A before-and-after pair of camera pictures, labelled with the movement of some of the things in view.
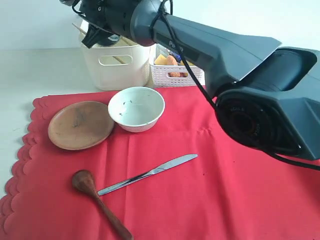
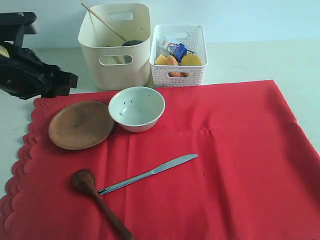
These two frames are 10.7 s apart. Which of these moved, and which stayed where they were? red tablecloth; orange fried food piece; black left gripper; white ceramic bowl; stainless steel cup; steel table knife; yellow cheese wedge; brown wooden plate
Moved: black left gripper; stainless steel cup
Stayed: steel table knife; white ceramic bowl; brown wooden plate; orange fried food piece; yellow cheese wedge; red tablecloth
